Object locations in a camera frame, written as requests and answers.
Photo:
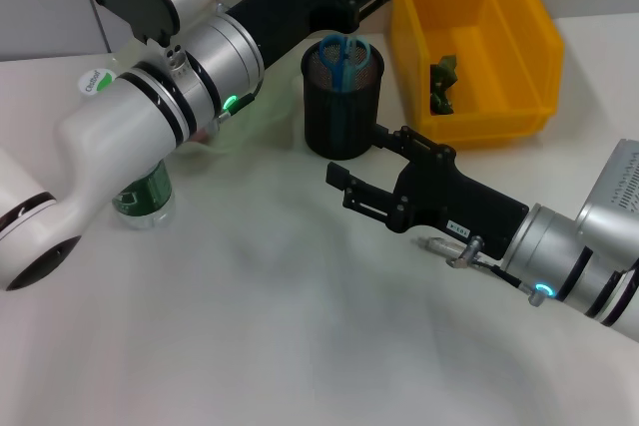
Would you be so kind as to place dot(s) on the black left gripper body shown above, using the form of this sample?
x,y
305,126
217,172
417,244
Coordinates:
x,y
294,2

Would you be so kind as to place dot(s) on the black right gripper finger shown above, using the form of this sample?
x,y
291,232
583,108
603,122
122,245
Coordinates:
x,y
419,146
367,196

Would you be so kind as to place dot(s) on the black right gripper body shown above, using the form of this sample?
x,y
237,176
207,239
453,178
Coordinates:
x,y
449,201

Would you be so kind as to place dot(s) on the green plastic wrapper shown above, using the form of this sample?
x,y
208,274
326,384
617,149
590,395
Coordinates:
x,y
443,77

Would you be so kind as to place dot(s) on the blue scissors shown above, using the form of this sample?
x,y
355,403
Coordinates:
x,y
343,67

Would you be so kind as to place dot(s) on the clear green-label water bottle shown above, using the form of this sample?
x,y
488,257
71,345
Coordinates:
x,y
97,82

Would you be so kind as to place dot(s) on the black mesh pen holder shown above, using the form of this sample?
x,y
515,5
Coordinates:
x,y
344,117

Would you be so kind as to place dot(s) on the yellow plastic bin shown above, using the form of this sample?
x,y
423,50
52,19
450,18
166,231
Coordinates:
x,y
474,129

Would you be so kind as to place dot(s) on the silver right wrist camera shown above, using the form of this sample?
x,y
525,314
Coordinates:
x,y
614,206

